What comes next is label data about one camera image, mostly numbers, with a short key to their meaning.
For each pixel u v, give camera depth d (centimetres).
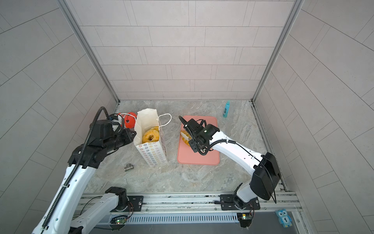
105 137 50
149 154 72
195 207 71
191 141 70
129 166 81
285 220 65
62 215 37
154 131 78
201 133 55
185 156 87
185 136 81
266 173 40
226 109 101
